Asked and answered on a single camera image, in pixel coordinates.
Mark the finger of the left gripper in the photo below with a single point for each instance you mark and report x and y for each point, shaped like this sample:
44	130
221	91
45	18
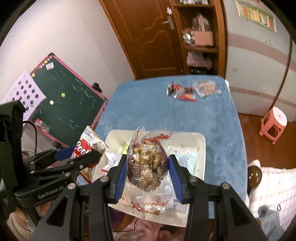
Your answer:
42	171

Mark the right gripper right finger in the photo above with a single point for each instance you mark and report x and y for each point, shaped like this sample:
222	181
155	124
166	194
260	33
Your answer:
215	212

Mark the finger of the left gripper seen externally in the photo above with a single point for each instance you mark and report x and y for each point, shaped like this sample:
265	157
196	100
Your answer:
48	157

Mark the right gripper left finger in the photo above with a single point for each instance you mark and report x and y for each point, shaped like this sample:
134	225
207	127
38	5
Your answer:
80	208

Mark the red white cookie packet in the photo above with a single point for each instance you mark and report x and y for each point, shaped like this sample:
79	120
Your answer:
88	141

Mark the white red-striped snack bag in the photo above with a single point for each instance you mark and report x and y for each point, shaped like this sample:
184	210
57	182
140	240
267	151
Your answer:
111	159

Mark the clear bag walnut snack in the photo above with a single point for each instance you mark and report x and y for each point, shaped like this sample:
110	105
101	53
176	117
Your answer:
148	186

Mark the large white blue bag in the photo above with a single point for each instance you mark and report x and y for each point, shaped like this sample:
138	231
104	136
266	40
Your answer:
187	157

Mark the red candy clear bag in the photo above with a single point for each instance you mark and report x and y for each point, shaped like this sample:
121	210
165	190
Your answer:
178	91

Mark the clear bag brown cakes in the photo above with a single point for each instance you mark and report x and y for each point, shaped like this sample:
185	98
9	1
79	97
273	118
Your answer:
206	88

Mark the white dotted board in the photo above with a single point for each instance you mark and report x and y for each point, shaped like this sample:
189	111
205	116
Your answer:
27	92

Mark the white plastic tray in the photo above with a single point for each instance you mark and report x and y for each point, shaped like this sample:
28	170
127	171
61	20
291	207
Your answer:
177	215

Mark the pink plastic stool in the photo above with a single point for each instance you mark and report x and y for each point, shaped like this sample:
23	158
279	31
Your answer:
275	118

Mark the blue table cloth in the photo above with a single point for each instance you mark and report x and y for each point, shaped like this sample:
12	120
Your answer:
144	103

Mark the brown wooden door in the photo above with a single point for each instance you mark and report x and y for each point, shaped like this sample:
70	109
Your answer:
148	35

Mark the folded pink cloths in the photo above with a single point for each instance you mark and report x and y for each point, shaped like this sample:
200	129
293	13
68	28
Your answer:
198	59

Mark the pink basket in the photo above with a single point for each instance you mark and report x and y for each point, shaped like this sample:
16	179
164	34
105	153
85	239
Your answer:
202	32

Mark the wooden corner shelf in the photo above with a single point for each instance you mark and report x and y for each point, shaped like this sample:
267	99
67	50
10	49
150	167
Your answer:
214	12

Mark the green chalkboard pink frame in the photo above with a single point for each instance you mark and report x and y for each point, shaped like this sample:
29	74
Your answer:
71	103

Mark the wall calendar poster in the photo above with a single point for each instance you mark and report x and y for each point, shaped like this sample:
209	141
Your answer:
257	12

